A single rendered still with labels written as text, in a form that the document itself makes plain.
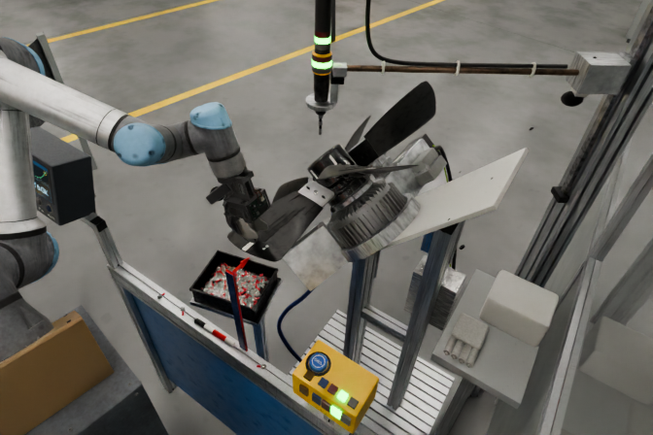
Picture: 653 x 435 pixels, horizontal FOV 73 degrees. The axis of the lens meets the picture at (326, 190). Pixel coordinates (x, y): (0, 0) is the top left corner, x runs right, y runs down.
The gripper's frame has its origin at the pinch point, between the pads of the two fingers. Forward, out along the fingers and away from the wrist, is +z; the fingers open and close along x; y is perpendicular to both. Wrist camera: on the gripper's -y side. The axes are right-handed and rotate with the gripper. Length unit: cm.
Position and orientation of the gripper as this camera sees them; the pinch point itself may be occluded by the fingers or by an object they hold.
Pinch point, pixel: (251, 237)
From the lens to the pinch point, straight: 112.4
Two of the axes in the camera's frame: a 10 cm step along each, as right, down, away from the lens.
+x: 5.6, -5.4, 6.3
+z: 2.2, 8.3, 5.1
